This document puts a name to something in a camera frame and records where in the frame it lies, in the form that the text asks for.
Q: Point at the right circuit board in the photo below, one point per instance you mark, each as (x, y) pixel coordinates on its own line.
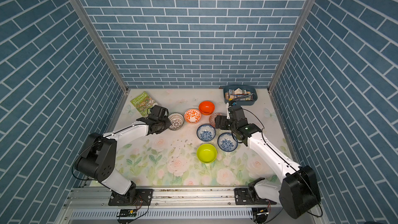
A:
(259, 215)

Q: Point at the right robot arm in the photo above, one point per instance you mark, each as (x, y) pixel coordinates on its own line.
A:
(298, 190)

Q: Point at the teal plastic bin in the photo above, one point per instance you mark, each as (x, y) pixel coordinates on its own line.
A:
(248, 88)

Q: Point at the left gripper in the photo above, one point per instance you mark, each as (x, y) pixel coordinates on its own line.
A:
(165, 117)

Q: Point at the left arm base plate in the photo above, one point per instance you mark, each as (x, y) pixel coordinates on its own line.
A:
(134, 197)

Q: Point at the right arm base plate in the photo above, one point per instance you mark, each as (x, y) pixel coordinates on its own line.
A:
(247, 196)

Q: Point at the art supplies in bin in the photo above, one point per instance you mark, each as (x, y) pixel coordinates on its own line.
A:
(239, 95)

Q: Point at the left circuit board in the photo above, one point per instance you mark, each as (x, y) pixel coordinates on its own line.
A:
(127, 213)

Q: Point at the circuit board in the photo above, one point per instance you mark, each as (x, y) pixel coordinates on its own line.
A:
(259, 215)
(127, 213)

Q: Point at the blue floral bowl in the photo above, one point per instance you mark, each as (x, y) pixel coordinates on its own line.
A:
(206, 132)
(227, 142)

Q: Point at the blue floral bowl right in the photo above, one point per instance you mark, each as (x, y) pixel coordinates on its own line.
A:
(227, 142)

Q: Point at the orange floral bowl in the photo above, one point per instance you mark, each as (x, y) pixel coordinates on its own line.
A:
(192, 116)

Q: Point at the plain orange bowl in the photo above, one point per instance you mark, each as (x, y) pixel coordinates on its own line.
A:
(206, 108)

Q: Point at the red geometric pattern bowl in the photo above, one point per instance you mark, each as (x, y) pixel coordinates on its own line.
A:
(212, 119)

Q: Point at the blue floral bowl left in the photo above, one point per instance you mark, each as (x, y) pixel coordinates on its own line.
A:
(206, 132)

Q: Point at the lime green bowl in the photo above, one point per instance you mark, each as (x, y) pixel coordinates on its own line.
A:
(207, 153)

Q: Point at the aluminium rail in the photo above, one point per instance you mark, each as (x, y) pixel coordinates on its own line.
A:
(164, 197)

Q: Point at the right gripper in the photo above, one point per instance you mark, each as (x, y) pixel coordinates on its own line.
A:
(224, 119)

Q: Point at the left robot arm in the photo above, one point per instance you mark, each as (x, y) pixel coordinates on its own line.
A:
(98, 156)

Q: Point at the dark red lattice bowl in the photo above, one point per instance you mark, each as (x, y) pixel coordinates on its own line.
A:
(177, 121)

